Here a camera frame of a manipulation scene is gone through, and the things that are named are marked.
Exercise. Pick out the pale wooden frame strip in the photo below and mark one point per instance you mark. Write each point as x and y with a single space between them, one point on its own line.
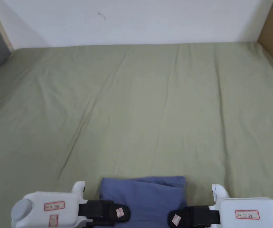
1 23

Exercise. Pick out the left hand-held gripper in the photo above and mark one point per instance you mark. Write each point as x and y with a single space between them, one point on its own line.
36 210

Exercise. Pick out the bed with pale green sheet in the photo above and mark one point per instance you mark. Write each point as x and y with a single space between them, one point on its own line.
136 106

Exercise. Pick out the dark blue garment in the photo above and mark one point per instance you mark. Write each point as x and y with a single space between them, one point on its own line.
148 194

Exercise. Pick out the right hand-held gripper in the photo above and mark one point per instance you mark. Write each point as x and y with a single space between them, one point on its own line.
248 213

